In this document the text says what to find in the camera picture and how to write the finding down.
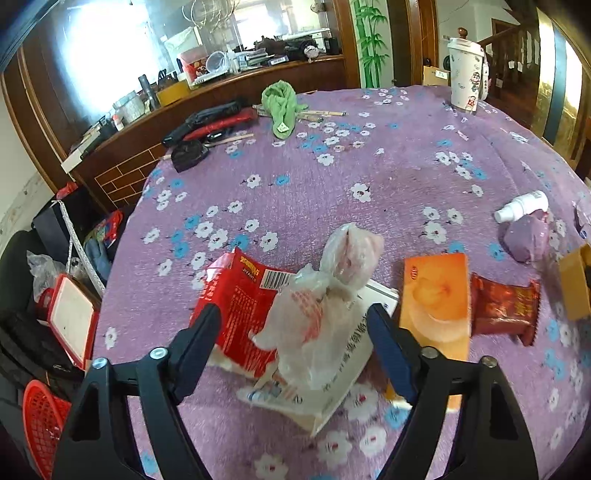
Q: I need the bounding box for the black red umbrella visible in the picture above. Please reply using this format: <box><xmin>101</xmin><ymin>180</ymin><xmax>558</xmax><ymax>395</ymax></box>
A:
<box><xmin>161</xmin><ymin>100</ymin><xmax>259</xmax><ymax>148</ymax></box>

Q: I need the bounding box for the crumpled purple wrapper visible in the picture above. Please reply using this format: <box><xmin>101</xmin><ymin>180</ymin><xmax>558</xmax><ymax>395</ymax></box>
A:
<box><xmin>502</xmin><ymin>210</ymin><xmax>550</xmax><ymax>264</ymax></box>

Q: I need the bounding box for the white green medicine box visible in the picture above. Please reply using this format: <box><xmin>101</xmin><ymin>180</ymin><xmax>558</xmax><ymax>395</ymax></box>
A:
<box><xmin>236</xmin><ymin>280</ymin><xmax>400</xmax><ymax>437</ymax></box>

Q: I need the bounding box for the dark red snack wrapper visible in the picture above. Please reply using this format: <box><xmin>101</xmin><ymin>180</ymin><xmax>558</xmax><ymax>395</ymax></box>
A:
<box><xmin>470</xmin><ymin>273</ymin><xmax>541</xmax><ymax>347</ymax></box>

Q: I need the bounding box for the red white lidded box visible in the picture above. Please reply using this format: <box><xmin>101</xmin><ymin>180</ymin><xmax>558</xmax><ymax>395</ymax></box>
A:
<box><xmin>48</xmin><ymin>273</ymin><xmax>101</xmax><ymax>371</ymax></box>

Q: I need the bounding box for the wooden counter shelf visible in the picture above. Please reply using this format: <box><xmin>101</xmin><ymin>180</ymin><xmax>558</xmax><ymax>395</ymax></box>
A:
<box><xmin>72</xmin><ymin>55</ymin><xmax>361</xmax><ymax>212</ymax></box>

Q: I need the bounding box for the wooden stair railing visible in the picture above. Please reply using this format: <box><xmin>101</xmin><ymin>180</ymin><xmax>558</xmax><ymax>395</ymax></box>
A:
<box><xmin>478</xmin><ymin>24</ymin><xmax>540</xmax><ymax>125</ymax></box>

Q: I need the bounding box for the white plastic bottle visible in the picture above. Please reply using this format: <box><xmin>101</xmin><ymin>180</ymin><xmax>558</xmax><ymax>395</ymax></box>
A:
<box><xmin>493</xmin><ymin>190</ymin><xmax>549</xmax><ymax>224</ymax></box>

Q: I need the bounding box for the black pouch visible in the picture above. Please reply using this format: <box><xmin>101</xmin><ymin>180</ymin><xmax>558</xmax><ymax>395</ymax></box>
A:
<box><xmin>171</xmin><ymin>139</ymin><xmax>209</xmax><ymax>173</ymax></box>

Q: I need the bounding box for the white cartoon paper cup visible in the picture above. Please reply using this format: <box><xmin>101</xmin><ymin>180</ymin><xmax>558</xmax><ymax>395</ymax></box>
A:
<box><xmin>448</xmin><ymin>38</ymin><xmax>488</xmax><ymax>113</ymax></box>

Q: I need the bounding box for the green cloth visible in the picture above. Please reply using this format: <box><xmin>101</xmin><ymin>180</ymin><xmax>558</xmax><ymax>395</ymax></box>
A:
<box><xmin>262</xmin><ymin>80</ymin><xmax>308</xmax><ymax>140</ymax></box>

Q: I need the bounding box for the black bag with rope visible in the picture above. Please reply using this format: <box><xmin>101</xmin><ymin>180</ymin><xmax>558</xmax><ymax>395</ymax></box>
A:
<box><xmin>31</xmin><ymin>181</ymin><xmax>112</xmax><ymax>287</ymax></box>

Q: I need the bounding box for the clear plastic bag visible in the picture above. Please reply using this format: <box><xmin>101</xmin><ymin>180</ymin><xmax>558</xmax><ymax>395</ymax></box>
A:
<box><xmin>252</xmin><ymin>223</ymin><xmax>385</xmax><ymax>389</ymax></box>

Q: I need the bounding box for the red white snack bag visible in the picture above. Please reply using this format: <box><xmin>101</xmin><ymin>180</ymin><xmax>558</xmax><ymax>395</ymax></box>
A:
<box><xmin>189</xmin><ymin>247</ymin><xmax>293</xmax><ymax>379</ymax></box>

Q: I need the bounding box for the yellow plastic lid cup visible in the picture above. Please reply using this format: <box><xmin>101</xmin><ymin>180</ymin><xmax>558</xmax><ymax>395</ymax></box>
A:
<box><xmin>559</xmin><ymin>244</ymin><xmax>590</xmax><ymax>321</ymax></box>

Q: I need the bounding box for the orange carton box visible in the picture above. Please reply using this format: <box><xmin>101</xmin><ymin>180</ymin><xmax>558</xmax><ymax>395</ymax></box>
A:
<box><xmin>385</xmin><ymin>252</ymin><xmax>472</xmax><ymax>411</ymax></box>

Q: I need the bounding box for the cardboard box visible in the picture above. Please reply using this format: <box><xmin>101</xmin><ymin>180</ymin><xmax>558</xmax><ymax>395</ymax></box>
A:
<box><xmin>422</xmin><ymin>66</ymin><xmax>450</xmax><ymax>86</ymax></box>

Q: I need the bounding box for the purple floral tablecloth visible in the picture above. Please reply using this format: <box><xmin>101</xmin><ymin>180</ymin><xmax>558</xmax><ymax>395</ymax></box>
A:
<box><xmin>94</xmin><ymin>86</ymin><xmax>590</xmax><ymax>479</ymax></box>

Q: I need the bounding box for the red plastic basket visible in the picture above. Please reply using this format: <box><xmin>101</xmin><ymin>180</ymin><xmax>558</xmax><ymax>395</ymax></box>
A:
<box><xmin>22</xmin><ymin>380</ymin><xmax>71</xmax><ymax>479</ymax></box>

